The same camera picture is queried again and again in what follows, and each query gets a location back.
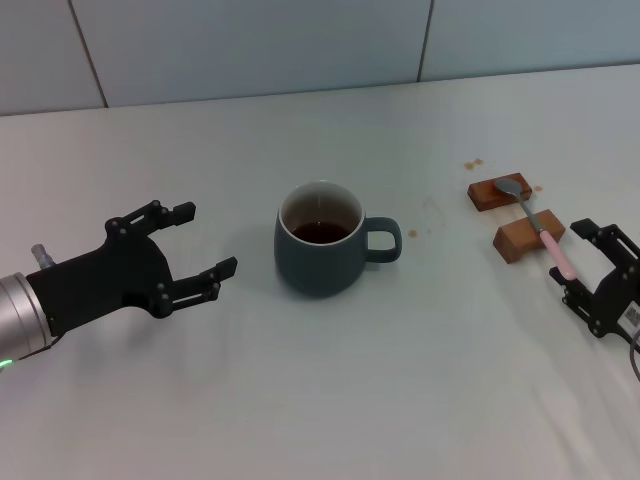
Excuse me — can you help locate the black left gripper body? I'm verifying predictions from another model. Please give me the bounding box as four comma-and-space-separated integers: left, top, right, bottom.
24, 230, 175, 338

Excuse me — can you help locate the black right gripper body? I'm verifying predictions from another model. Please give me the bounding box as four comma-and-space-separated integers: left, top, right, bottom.
588, 224, 640, 340

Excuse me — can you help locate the pink handled metal spoon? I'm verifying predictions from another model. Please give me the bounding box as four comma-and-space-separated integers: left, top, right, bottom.
493, 178, 577, 281

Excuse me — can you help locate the grey ceramic cup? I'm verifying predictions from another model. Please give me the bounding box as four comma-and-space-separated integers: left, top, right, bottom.
273, 179, 403, 300

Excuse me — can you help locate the light brown wooden block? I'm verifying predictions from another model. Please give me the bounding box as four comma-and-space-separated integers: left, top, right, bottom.
492, 208, 567, 265

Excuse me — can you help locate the flat dark wooden block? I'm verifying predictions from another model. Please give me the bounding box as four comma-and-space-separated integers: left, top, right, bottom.
467, 172, 534, 214

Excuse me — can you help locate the thin grey cable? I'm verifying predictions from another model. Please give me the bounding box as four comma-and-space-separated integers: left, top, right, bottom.
627, 333, 640, 384

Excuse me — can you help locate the clear cable connector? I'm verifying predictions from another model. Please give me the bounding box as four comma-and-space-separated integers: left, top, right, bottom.
30, 243, 56, 272

